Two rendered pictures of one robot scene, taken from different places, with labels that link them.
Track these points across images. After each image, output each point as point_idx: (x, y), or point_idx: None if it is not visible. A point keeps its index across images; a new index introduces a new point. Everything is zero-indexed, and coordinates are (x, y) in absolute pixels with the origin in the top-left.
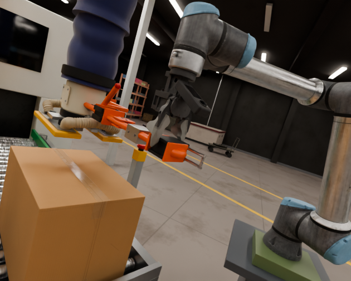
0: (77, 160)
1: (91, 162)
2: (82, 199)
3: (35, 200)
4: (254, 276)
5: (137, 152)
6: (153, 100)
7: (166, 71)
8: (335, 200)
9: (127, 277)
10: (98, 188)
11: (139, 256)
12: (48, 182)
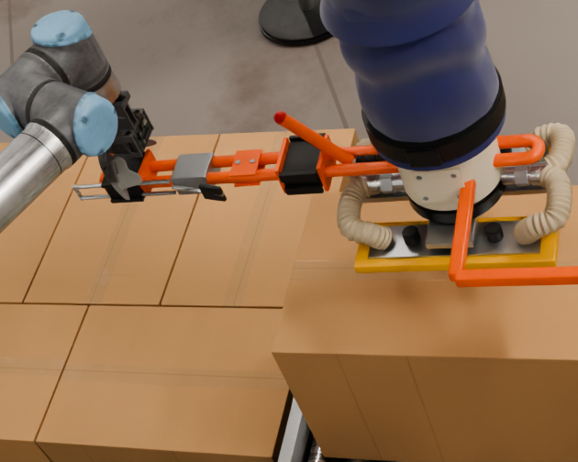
0: (503, 292)
1: (483, 320)
2: (311, 242)
3: (337, 192)
4: None
5: None
6: (149, 119)
7: (127, 91)
8: None
9: (291, 428)
10: (337, 279)
11: None
12: (390, 214)
